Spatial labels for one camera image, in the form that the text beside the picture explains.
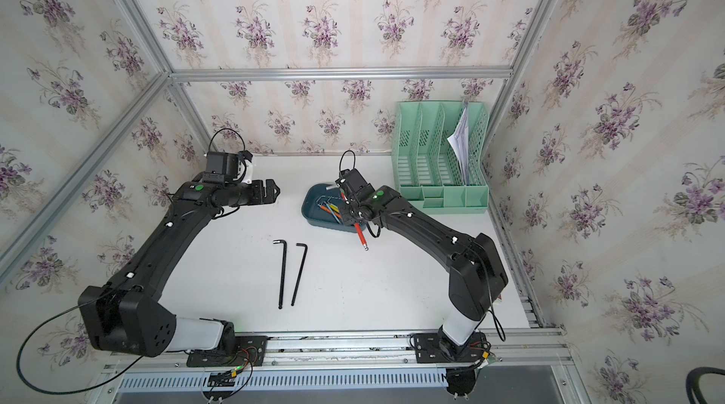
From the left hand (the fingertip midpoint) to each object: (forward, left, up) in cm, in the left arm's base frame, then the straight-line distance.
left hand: (267, 191), depth 81 cm
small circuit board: (-43, +8, -24) cm, 50 cm away
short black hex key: (-16, -8, -22) cm, 28 cm away
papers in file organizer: (+16, -59, +6) cm, 61 cm away
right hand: (-3, -25, -5) cm, 25 cm away
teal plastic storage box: (+14, -16, -20) cm, 29 cm away
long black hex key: (-5, +2, -23) cm, 23 cm away
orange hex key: (+7, -16, -20) cm, 27 cm away
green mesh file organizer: (+34, -62, -18) cm, 73 cm away
